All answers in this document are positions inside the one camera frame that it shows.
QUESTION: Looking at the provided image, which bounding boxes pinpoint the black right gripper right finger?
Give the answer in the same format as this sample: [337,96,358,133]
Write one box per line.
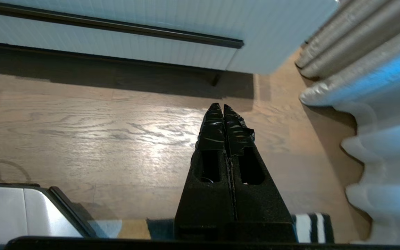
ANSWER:
[223,104,298,241]

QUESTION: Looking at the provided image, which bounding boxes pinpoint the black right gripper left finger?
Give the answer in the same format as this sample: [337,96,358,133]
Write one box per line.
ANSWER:
[173,102,237,240]

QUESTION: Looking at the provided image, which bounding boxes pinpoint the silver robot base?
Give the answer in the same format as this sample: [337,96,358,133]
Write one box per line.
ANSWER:
[0,182,98,245]

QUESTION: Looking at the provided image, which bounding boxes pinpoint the cream TV cabinet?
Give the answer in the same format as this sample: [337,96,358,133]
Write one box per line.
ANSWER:
[0,0,341,86]

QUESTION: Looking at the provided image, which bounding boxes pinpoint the black white striped rug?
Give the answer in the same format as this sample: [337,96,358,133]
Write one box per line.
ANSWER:
[91,212,335,243]

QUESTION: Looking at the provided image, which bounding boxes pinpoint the grey curtain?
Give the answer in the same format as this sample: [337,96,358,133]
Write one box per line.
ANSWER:
[294,0,400,245]

